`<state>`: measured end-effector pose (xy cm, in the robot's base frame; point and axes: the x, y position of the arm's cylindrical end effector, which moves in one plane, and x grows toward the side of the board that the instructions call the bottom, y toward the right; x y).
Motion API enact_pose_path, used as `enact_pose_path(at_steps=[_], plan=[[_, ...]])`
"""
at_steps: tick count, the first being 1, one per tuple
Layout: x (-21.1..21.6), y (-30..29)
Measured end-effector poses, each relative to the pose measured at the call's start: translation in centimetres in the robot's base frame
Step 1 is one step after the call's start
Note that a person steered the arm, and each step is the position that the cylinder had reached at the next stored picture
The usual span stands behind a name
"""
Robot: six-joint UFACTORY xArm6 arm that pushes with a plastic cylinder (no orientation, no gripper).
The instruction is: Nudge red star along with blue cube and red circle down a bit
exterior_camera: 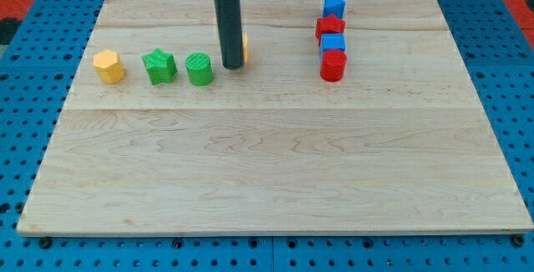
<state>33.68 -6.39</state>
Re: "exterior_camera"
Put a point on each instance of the red cylinder block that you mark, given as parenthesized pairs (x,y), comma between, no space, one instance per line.
(333,63)

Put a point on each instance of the green cylinder block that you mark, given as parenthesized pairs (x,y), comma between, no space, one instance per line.
(199,69)

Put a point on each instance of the red star block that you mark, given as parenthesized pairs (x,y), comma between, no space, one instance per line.
(328,25)

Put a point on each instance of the blue cube block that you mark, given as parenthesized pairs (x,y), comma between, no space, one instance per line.
(330,41)

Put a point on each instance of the light wooden board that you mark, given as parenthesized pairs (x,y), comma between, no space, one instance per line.
(399,146)

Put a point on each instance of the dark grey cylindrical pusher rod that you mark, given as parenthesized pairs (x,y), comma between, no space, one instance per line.
(229,23)

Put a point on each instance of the green star block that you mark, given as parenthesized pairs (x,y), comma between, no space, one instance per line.
(160,66)

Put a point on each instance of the yellow block behind rod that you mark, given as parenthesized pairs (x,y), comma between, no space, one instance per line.
(245,47)

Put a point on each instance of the yellow hexagon block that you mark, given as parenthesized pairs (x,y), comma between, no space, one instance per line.
(108,66)

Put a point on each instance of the blue triangle block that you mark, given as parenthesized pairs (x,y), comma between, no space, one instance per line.
(334,7)

